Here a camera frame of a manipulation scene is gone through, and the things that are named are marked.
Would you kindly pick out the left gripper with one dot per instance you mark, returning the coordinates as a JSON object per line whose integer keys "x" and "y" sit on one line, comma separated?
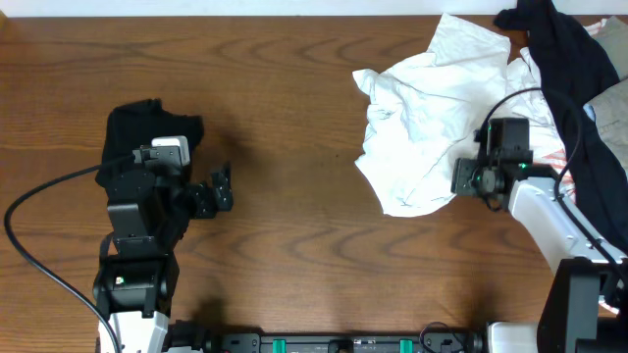
{"x": 205, "y": 208}

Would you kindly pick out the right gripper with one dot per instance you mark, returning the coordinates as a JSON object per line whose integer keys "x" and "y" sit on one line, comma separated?
{"x": 461, "y": 179}

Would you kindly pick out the white shirt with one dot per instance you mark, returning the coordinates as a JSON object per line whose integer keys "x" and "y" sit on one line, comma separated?
{"x": 424, "y": 111}

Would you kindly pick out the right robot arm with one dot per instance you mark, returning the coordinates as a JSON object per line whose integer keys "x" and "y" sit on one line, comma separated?
{"x": 586, "y": 309}

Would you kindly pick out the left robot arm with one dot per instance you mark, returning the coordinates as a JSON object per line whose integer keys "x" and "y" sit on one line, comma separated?
{"x": 150, "y": 211}

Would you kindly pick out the black folded garment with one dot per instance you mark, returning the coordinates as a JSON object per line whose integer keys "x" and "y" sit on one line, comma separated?
{"x": 135, "y": 124}

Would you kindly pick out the dark navy garment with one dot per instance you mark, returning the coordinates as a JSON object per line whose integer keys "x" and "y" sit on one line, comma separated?
{"x": 574, "y": 69}

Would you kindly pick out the grey garment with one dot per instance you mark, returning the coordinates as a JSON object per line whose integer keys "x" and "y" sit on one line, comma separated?
{"x": 609, "y": 109}

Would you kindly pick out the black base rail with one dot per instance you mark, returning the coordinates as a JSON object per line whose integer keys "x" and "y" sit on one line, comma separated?
{"x": 435, "y": 337}

